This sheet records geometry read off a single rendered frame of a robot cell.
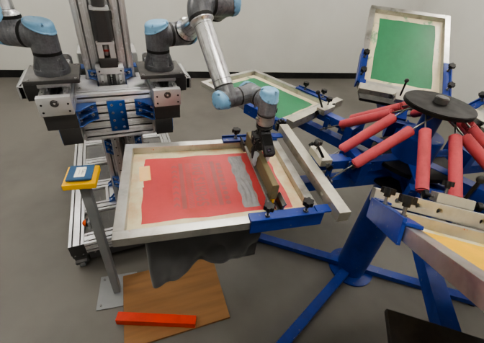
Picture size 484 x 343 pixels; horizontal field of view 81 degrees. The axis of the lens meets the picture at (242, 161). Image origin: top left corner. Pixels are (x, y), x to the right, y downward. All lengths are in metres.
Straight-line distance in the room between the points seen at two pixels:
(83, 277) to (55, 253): 0.31
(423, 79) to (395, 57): 0.26
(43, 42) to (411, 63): 2.26
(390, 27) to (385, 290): 1.96
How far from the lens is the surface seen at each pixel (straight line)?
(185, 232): 1.05
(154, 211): 1.17
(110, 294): 2.12
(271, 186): 1.13
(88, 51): 1.78
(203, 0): 1.22
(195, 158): 1.42
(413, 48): 2.59
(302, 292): 2.14
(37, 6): 5.09
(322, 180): 1.27
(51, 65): 1.60
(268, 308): 2.04
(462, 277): 0.60
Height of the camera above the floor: 1.80
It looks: 36 degrees down
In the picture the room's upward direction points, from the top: 7 degrees clockwise
